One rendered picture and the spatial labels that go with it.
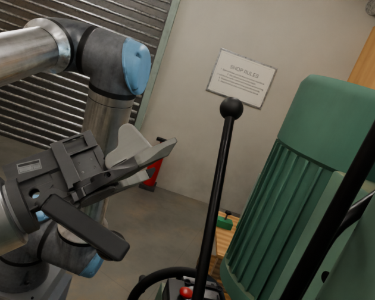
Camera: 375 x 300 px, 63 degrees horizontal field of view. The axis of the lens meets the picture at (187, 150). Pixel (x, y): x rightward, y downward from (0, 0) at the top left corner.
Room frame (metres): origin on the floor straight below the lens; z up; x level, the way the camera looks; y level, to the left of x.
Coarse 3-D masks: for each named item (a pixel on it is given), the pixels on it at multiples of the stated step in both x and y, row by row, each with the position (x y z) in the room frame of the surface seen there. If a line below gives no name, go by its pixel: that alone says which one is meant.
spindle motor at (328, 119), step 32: (320, 96) 0.36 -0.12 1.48; (352, 96) 0.33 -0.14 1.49; (288, 128) 0.38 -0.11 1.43; (320, 128) 0.34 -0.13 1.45; (352, 128) 0.32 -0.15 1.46; (288, 160) 0.37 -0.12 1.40; (320, 160) 0.33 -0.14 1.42; (352, 160) 0.32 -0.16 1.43; (256, 192) 0.40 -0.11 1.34; (288, 192) 0.35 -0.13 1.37; (320, 192) 0.33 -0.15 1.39; (256, 224) 0.37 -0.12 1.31; (288, 224) 0.34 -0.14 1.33; (224, 256) 0.41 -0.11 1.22; (256, 256) 0.35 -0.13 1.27; (288, 256) 0.33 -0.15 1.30; (256, 288) 0.34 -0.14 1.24
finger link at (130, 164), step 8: (128, 160) 0.34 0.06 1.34; (112, 168) 0.34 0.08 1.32; (120, 168) 0.34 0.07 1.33; (128, 168) 0.34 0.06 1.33; (136, 168) 0.34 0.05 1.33; (96, 176) 0.33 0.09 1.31; (104, 176) 0.33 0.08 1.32; (112, 176) 0.33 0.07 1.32; (120, 176) 0.33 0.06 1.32; (96, 184) 0.33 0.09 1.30; (104, 184) 0.33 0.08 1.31; (88, 192) 0.33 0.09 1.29
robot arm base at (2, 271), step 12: (0, 264) 0.78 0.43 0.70; (12, 264) 0.78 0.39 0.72; (24, 264) 0.79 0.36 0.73; (36, 264) 0.82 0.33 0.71; (48, 264) 0.88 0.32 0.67; (0, 276) 0.76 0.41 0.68; (12, 276) 0.77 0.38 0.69; (24, 276) 0.79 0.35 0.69; (36, 276) 0.81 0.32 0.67; (0, 288) 0.76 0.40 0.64; (12, 288) 0.76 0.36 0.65; (24, 288) 0.78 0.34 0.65
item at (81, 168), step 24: (72, 144) 0.37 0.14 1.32; (96, 144) 0.37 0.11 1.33; (24, 168) 0.34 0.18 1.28; (48, 168) 0.35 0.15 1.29; (72, 168) 0.34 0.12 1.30; (96, 168) 0.36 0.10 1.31; (24, 192) 0.33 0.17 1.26; (48, 192) 0.33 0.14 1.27; (72, 192) 0.33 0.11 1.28; (96, 192) 0.34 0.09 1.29; (24, 216) 0.30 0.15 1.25
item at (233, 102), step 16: (224, 112) 0.44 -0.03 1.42; (240, 112) 0.44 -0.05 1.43; (224, 128) 0.43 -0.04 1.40; (224, 144) 0.42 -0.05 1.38; (224, 160) 0.40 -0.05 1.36; (224, 176) 0.39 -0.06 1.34; (208, 208) 0.37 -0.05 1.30; (208, 224) 0.35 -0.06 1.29; (208, 240) 0.34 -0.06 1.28; (208, 256) 0.33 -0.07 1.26
